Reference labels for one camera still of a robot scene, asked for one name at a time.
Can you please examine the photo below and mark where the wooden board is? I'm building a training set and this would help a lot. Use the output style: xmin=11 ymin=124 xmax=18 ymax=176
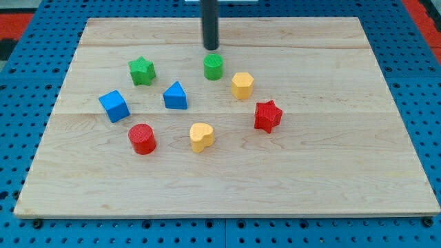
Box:
xmin=14 ymin=17 xmax=440 ymax=219

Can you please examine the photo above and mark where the yellow heart block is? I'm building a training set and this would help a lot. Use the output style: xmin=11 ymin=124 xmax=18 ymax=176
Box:
xmin=189 ymin=123 xmax=214 ymax=153

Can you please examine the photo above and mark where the yellow hexagon block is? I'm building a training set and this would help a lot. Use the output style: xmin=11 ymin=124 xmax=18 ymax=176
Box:
xmin=231 ymin=72 xmax=254 ymax=100

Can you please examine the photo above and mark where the red star block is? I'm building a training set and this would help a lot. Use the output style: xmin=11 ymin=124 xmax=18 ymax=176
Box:
xmin=254 ymin=100 xmax=283 ymax=134

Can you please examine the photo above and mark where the blue triangle block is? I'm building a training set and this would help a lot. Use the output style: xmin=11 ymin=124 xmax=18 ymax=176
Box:
xmin=163 ymin=81 xmax=187 ymax=110

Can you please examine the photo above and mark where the green cylinder block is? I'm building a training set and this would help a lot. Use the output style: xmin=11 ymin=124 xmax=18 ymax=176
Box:
xmin=203 ymin=54 xmax=223 ymax=81

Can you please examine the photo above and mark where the red cylinder block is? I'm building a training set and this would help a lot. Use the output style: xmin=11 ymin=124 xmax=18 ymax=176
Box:
xmin=128 ymin=123 xmax=156 ymax=155

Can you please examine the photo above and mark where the green star block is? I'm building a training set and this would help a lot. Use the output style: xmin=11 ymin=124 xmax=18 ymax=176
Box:
xmin=128 ymin=56 xmax=156 ymax=86

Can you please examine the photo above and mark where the blue cube block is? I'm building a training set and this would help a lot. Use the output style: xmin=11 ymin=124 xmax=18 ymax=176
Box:
xmin=99 ymin=90 xmax=130 ymax=123

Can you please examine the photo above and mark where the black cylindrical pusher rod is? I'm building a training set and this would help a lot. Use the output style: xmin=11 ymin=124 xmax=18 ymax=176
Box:
xmin=200 ymin=0 xmax=219 ymax=50

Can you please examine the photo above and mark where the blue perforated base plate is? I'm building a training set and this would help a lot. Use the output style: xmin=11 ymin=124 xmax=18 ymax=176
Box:
xmin=1 ymin=1 xmax=440 ymax=247

